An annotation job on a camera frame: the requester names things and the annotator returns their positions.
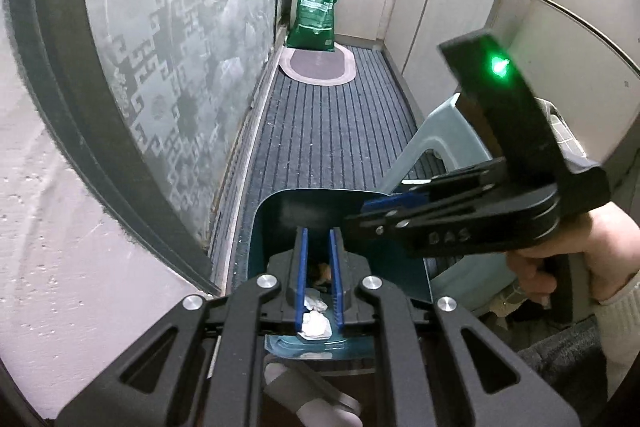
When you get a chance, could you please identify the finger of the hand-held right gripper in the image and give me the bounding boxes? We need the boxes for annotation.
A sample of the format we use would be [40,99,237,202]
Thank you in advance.
[342,187,531,240]
[361,157,508,212]

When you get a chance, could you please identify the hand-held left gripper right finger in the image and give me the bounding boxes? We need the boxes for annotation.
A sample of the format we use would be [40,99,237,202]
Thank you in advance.
[327,227,583,427]

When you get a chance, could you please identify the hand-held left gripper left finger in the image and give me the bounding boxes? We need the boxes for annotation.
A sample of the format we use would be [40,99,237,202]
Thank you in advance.
[55,227,309,427]

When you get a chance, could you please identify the brown ginger root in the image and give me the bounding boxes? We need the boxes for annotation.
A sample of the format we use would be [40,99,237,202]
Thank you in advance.
[310,261,332,286]

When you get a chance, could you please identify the teal plastic bin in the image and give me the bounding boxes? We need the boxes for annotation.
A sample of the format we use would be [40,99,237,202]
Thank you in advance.
[248,189,434,361]

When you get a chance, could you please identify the person's right forearm white sleeve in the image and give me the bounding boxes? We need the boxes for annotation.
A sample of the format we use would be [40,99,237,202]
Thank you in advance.
[595,272,640,403]

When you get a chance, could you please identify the person's right hand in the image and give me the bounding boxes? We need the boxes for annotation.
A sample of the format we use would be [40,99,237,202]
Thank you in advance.
[504,202,640,308]

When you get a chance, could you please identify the light blue plastic stool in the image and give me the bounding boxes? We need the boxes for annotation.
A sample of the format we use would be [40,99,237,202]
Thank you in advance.
[382,99,511,308]

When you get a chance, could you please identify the dark striped floor rug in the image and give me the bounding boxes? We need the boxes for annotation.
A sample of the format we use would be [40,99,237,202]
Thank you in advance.
[232,44,451,280]

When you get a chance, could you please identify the white refrigerator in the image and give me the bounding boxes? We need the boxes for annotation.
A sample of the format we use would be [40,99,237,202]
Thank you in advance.
[505,0,640,188]

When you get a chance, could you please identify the white double-door kitchen cabinet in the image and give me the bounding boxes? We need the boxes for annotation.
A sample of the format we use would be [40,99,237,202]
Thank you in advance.
[385,0,540,84]

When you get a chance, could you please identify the white grey slipper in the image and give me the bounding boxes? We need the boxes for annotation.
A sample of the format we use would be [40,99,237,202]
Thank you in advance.
[262,362,364,419]

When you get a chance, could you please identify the oval pink grey mat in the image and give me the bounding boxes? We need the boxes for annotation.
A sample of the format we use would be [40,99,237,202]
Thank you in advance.
[278,46,357,88]

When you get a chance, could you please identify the green rice bag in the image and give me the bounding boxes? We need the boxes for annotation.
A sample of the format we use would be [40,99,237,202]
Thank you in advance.
[285,0,350,54]

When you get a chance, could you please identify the grey fleece trousers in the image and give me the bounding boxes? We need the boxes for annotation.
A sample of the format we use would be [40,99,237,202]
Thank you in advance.
[517,322,617,427]

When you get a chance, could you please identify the patterned frosted glass door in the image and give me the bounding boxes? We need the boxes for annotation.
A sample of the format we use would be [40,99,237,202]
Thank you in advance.
[0,0,301,300]

